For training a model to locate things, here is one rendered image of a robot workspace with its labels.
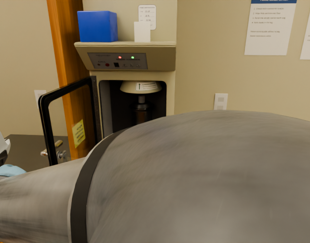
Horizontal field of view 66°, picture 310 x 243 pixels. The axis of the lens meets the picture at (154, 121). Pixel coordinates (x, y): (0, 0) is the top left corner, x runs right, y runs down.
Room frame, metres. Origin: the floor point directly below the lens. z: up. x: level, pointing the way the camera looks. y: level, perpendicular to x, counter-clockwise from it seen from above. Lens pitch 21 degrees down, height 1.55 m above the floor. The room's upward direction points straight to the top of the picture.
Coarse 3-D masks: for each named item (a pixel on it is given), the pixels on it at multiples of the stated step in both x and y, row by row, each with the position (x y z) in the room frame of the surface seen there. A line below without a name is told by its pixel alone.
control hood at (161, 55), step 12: (84, 48) 0.79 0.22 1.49; (96, 48) 0.78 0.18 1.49; (108, 48) 0.78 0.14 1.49; (120, 48) 0.78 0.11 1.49; (132, 48) 0.77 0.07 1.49; (144, 48) 0.77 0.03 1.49; (156, 48) 0.77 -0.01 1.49; (168, 48) 0.76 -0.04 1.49; (84, 60) 0.83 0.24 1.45; (156, 60) 0.81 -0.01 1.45; (168, 60) 0.80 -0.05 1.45
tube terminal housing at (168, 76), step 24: (96, 0) 0.89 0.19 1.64; (120, 0) 0.88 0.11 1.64; (144, 0) 0.88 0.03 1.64; (168, 0) 0.87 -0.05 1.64; (120, 24) 0.88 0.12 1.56; (168, 24) 0.87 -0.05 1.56; (96, 72) 0.89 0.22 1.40; (120, 72) 0.88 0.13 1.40; (144, 72) 0.88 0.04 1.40; (168, 72) 0.87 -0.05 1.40; (168, 96) 0.87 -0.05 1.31
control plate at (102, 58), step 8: (96, 56) 0.81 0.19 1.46; (104, 56) 0.81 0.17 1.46; (112, 56) 0.80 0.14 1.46; (128, 56) 0.80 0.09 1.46; (136, 56) 0.80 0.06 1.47; (144, 56) 0.80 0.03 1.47; (96, 64) 0.84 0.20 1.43; (104, 64) 0.84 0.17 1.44; (112, 64) 0.83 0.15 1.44; (120, 64) 0.83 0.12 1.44; (128, 64) 0.83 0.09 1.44; (136, 64) 0.83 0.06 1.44; (144, 64) 0.82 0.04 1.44
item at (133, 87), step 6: (126, 84) 0.93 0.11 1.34; (132, 84) 0.91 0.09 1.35; (138, 84) 0.90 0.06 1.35; (144, 84) 0.91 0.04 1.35; (150, 84) 0.92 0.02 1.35; (156, 84) 0.93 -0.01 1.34; (126, 90) 0.91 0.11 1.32; (132, 90) 0.90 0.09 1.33; (138, 90) 0.90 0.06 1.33; (144, 90) 0.90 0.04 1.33; (150, 90) 0.91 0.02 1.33; (156, 90) 0.92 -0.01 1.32
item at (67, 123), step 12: (72, 96) 0.73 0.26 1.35; (84, 96) 0.81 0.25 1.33; (60, 108) 0.66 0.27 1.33; (72, 108) 0.72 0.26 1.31; (84, 108) 0.80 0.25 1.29; (60, 120) 0.65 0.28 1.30; (72, 120) 0.71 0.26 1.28; (84, 120) 0.79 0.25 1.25; (60, 132) 0.64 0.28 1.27; (72, 132) 0.70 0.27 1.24; (84, 132) 0.78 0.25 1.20; (60, 144) 0.63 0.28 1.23; (72, 144) 0.69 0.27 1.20; (84, 144) 0.77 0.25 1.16; (48, 156) 0.58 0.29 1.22; (72, 156) 0.68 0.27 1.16; (84, 156) 0.76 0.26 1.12
